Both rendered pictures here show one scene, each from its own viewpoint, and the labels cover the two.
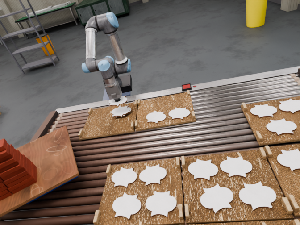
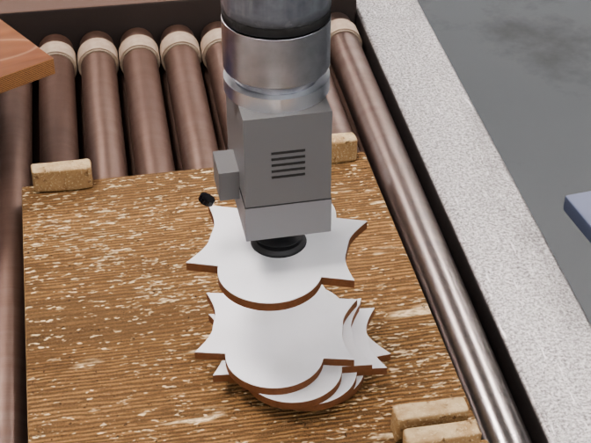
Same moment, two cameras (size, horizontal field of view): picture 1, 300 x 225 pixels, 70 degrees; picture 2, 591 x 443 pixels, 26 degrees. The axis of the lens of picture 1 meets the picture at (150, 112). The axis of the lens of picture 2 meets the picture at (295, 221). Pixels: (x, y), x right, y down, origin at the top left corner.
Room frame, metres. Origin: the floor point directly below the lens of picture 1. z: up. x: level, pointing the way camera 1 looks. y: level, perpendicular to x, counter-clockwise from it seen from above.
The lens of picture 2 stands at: (1.07, -0.53, 1.66)
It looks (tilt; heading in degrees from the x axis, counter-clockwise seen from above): 36 degrees down; 68
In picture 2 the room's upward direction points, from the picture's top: straight up
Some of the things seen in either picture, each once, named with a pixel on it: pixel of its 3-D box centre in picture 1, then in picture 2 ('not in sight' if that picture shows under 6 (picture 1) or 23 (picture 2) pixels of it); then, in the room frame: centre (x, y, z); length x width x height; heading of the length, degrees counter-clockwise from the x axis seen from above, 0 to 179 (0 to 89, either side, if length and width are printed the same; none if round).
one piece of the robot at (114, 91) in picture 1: (112, 90); (261, 139); (1.34, 0.20, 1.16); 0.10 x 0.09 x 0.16; 169
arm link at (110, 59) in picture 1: (105, 64); not in sight; (1.46, 0.20, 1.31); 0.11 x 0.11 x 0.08; 80
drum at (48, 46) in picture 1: (46, 44); not in sight; (7.48, 2.61, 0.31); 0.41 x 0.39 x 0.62; 84
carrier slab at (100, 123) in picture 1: (110, 119); (224, 301); (1.34, 0.30, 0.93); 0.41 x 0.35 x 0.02; 78
